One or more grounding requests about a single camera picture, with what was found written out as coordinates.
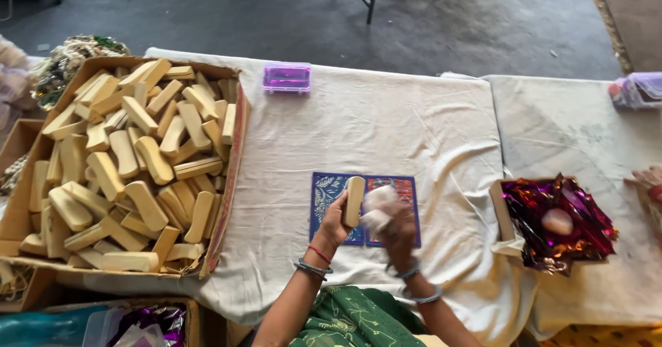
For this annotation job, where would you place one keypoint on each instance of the pale wooden block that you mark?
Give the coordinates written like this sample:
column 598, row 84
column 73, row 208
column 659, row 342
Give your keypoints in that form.
column 355, row 201

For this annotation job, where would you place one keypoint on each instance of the brown woven rug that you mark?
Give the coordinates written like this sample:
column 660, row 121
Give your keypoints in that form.
column 628, row 16

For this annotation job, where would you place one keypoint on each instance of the silver metal bangles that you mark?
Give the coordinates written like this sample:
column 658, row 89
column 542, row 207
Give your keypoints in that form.
column 421, row 285

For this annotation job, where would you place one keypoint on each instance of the brown cardboard carton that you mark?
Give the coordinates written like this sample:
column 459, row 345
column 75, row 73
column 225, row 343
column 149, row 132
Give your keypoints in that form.
column 15, row 145

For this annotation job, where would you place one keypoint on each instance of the carton with plastic bags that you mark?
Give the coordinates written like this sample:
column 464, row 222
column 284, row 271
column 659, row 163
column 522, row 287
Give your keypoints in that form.
column 98, row 326

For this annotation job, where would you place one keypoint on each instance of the white cloth wad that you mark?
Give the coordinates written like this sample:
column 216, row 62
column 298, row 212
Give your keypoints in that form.
column 378, row 207

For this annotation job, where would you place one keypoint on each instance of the pile of pale wooden blocks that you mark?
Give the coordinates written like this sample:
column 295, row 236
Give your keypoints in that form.
column 129, row 166

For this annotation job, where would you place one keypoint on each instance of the shiny purple foil wrappers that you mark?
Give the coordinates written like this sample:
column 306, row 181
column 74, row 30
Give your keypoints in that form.
column 563, row 233

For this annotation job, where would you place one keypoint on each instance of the red thread wristband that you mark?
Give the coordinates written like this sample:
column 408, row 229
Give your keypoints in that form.
column 319, row 254

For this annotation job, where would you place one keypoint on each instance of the heap of beaded garlands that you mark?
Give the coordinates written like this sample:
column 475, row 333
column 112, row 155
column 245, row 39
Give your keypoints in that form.
column 62, row 67

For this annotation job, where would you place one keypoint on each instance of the yellow patterned cloth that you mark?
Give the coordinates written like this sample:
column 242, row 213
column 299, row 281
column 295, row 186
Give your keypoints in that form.
column 600, row 336

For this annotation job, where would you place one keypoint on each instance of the clear plastic container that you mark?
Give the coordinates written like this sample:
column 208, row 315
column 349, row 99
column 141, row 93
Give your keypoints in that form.
column 639, row 91

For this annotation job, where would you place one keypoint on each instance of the person's right hand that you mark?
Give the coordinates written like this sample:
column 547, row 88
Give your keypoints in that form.
column 399, row 236

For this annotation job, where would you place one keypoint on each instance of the purple clear plastic box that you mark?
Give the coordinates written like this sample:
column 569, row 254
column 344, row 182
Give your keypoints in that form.
column 286, row 77

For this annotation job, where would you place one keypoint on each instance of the person's left hand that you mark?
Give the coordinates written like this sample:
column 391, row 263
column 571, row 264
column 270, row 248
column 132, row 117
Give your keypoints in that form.
column 333, row 222

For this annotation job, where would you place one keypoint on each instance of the red and blue patterned mat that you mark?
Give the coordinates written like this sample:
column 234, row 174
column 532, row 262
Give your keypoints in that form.
column 401, row 197

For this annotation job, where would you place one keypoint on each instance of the pale pink stone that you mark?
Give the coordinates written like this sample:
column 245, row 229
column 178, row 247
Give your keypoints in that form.
column 557, row 221

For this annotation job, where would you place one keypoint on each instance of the person's right fingers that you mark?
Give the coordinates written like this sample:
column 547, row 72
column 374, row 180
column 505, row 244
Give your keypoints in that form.
column 382, row 225

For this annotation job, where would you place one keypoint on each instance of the grey-white table cloth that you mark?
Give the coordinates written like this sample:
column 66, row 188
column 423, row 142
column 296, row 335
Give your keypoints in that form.
column 569, row 129

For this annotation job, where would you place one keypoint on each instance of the grey metal bangles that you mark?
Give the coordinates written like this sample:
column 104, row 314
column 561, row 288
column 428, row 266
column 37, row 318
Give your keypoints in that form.
column 313, row 270

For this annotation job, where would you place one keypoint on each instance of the large cardboard box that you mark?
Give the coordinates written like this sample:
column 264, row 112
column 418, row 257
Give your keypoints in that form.
column 227, row 181

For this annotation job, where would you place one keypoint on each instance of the green embroidered garment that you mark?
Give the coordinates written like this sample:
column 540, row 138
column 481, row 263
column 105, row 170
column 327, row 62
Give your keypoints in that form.
column 357, row 318

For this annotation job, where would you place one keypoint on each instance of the cream table cloth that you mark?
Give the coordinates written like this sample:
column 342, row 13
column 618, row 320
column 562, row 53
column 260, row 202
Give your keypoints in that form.
column 372, row 129

